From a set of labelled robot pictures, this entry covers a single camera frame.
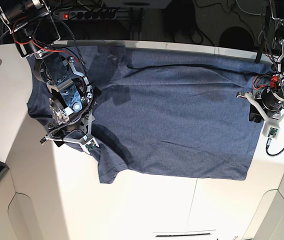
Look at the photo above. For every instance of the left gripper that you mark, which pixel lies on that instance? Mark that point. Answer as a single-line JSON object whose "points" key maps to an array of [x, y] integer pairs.
{"points": [[265, 105]]}

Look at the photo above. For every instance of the blue grey t-shirt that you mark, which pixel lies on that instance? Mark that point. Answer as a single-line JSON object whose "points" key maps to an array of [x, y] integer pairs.
{"points": [[171, 113]]}

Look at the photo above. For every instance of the black power strip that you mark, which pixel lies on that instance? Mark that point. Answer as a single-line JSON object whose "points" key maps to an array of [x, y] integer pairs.
{"points": [[80, 15]]}

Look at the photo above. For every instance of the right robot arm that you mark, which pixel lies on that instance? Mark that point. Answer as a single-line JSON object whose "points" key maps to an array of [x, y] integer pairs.
{"points": [[34, 32]]}

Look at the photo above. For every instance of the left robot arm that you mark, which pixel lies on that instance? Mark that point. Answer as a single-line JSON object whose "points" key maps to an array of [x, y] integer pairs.
{"points": [[272, 28]]}

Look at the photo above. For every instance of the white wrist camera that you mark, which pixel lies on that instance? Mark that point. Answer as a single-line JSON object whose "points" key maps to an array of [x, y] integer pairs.
{"points": [[89, 145], [270, 130]]}

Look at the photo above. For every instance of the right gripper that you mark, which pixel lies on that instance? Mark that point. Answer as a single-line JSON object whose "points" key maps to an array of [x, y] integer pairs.
{"points": [[75, 133]]}

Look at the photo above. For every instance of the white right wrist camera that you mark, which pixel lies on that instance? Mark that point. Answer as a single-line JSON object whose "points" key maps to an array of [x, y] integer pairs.
{"points": [[89, 145]]}

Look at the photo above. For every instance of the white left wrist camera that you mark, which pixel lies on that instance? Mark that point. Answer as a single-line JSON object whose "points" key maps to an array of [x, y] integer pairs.
{"points": [[270, 130]]}

